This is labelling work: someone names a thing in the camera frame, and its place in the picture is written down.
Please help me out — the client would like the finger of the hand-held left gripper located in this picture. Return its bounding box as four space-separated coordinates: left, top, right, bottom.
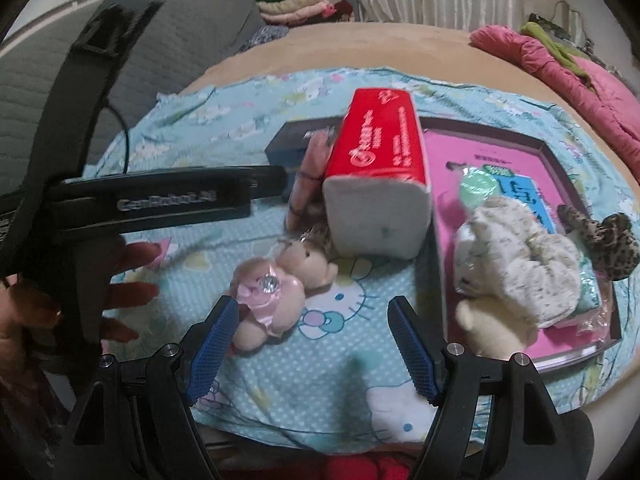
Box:
247 165 290 201

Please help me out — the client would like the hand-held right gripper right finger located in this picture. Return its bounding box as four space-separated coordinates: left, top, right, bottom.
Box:
387 295 596 480

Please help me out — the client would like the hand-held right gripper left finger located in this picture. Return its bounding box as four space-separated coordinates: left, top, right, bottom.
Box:
60 295 241 480

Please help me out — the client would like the cream plush toy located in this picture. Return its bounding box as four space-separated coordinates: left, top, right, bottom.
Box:
455 295 536 361

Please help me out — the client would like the plush bear with pink bow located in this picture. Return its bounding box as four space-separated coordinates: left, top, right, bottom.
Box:
227 227 340 352

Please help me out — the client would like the white floral scrunchie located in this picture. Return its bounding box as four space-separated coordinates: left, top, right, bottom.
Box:
452 197 583 331

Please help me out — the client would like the green ball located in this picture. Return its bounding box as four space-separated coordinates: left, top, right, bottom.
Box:
459 167 501 211

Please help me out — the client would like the teal white packet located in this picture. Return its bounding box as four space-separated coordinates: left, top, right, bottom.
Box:
550 255 603 321

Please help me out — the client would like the leopard print scrunchie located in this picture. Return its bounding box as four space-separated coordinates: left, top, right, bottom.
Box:
557 204 640 281

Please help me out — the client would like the dark box tray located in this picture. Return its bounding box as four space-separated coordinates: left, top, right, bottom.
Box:
420 116 623 373

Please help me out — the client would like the person's left hand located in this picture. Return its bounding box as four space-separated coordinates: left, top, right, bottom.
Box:
0 242 162 361

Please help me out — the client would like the small black box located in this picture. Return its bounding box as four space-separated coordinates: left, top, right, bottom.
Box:
265 116 346 203

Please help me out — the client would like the light blue cat print blanket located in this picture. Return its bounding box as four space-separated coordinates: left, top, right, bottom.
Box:
95 67 640 453

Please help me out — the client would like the red tissue pack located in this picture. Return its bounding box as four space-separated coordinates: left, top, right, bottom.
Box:
322 87 435 261

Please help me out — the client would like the red clothing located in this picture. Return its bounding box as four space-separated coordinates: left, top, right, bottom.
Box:
320 452 426 480

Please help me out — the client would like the grey quilted sofa cover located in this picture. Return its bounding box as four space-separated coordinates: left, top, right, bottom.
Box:
0 0 261 196

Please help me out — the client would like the dark floral cloth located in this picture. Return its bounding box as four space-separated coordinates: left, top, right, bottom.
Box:
240 25 291 53

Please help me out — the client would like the pile of folded clothes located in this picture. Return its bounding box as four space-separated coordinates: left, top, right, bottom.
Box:
255 0 361 26

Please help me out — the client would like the pink book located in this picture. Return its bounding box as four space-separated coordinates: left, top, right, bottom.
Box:
425 130 616 361

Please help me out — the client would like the tan bed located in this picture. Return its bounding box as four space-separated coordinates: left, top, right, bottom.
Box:
175 20 640 441

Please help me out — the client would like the green garment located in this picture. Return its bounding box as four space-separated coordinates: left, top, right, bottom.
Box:
520 20 593 81

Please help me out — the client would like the pink quilt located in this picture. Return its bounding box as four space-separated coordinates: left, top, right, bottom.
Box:
470 25 640 181

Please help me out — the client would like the cluttered side table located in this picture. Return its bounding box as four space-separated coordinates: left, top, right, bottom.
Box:
530 0 596 56

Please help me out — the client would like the black cable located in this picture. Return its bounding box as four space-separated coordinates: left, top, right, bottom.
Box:
102 102 131 171

